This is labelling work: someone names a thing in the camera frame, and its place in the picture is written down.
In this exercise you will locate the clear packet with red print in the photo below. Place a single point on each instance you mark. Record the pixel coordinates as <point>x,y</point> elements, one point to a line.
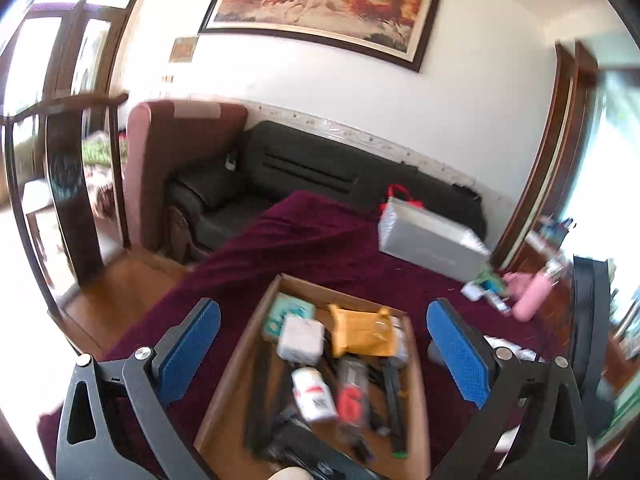
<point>351,400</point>

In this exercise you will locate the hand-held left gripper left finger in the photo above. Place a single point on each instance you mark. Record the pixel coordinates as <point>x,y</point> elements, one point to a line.
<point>192,350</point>

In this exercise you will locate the grey rectangular box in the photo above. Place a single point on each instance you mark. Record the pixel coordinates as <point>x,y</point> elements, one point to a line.
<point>430,242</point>

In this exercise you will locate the white pill bottle red label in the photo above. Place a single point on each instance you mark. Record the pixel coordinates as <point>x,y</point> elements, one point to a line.
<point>312,392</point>

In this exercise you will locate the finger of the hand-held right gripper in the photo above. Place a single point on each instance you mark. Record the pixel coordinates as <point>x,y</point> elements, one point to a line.
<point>590,320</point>

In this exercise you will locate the white power adapter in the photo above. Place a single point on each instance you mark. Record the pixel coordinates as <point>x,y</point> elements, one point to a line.
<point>301,340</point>

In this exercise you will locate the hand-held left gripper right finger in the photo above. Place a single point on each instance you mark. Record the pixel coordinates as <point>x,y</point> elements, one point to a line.
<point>460,355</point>

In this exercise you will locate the wooden door frame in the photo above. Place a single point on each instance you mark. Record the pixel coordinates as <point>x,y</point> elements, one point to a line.
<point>555,150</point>

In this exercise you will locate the black packaging bag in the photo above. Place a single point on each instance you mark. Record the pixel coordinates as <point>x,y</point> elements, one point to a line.
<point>305,447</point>

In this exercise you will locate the black sofa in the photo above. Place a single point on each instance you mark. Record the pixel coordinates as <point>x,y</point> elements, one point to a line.
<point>310,170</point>

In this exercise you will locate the orange packet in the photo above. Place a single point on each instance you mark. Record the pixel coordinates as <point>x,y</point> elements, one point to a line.
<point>365,335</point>

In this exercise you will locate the dark wooden chair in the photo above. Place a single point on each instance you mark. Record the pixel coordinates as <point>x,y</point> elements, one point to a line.
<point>65,170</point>

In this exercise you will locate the cardboard box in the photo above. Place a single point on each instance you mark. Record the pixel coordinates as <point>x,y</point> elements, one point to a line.
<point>235,375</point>

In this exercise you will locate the maroon blanket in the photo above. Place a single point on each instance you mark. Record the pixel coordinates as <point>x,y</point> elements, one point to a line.
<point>310,240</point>

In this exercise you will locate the pink brown armchair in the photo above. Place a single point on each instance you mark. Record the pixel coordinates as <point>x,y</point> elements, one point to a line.
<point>165,160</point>

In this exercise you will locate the pink thermos bottle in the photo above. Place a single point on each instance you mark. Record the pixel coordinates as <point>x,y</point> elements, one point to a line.
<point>535,296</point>

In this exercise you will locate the long black marker pen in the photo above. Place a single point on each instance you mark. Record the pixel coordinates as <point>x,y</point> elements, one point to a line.
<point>395,405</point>

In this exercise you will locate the small wall plaque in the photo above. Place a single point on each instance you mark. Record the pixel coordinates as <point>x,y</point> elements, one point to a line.
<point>182,50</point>

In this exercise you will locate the pink cloth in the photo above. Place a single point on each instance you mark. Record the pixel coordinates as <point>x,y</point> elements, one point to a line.
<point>515,281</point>

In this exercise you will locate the wooden glass door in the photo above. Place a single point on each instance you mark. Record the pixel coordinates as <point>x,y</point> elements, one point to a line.
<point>65,35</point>

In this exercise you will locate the teal tissue pack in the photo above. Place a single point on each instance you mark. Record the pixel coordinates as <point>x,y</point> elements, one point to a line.
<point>287,312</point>

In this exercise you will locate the white charger plug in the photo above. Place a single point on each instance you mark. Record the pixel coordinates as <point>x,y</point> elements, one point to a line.
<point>472,291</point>

